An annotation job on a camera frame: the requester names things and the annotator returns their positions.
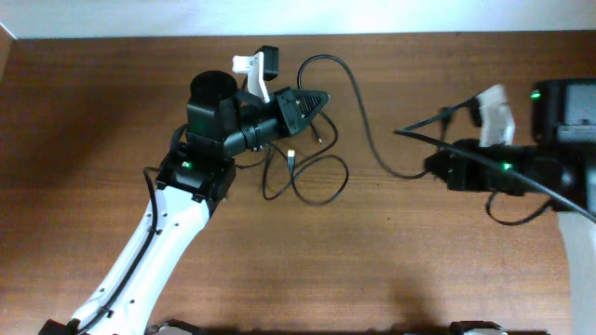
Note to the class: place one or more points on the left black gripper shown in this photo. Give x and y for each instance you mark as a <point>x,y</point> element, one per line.
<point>292,120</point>

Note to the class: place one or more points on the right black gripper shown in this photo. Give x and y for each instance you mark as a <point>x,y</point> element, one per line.
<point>459,178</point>

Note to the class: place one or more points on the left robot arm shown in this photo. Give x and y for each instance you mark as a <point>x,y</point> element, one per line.
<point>227,114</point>

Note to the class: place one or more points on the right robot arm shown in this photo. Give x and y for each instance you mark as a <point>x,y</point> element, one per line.
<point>563,121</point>

